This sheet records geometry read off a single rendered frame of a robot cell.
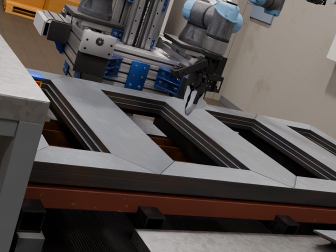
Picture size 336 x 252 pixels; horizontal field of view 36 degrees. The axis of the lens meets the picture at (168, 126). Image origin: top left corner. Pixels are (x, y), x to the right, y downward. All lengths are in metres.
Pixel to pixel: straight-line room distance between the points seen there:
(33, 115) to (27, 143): 0.05
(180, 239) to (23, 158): 0.48
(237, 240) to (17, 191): 0.62
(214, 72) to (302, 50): 4.21
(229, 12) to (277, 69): 4.51
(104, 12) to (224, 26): 0.80
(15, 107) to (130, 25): 1.63
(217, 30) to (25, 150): 0.86
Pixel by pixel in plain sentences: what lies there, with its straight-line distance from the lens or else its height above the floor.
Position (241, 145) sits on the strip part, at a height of 0.86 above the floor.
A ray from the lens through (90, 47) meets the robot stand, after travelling 2.13.
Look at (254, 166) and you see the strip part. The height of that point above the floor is 0.86.
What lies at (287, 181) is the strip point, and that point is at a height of 0.86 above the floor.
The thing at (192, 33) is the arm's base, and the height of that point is 1.09.
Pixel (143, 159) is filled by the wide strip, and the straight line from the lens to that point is 1.27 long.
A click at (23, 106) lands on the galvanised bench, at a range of 0.84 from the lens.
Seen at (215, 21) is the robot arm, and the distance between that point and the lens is 1.58.
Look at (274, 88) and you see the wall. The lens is 6.02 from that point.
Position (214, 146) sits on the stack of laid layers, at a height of 0.85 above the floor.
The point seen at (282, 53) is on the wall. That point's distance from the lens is 6.06.
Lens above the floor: 1.29
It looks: 15 degrees down
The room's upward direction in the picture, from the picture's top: 19 degrees clockwise
